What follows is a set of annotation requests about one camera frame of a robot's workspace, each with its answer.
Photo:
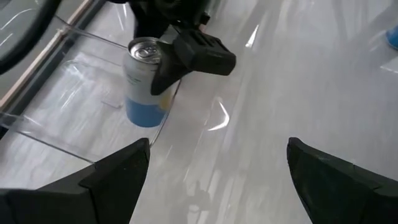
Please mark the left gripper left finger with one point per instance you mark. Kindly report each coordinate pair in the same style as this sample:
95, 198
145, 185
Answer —
93, 193

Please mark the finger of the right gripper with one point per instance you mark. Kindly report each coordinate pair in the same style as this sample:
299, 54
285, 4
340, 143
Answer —
199, 56
149, 25

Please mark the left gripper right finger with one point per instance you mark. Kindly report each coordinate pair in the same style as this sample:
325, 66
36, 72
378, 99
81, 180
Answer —
335, 193

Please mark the blue Spindrift can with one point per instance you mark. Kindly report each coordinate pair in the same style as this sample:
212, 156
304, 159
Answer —
393, 39
140, 105

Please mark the clear plastic bin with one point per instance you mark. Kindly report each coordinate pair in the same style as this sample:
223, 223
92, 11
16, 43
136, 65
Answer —
62, 102

